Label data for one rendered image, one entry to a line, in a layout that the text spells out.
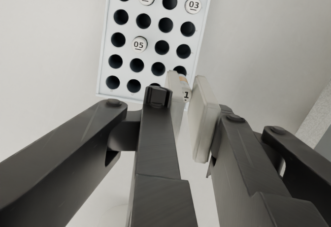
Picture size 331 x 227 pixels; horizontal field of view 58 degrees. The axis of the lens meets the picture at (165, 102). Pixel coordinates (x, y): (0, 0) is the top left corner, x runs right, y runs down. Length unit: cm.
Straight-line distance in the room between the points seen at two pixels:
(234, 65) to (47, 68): 19
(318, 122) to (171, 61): 104
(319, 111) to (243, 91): 95
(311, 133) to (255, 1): 100
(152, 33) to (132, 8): 3
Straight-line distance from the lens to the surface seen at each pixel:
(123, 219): 35
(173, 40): 26
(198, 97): 17
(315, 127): 127
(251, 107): 32
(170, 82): 17
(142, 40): 25
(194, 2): 25
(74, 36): 31
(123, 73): 27
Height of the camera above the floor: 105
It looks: 73 degrees down
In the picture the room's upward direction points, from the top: 178 degrees counter-clockwise
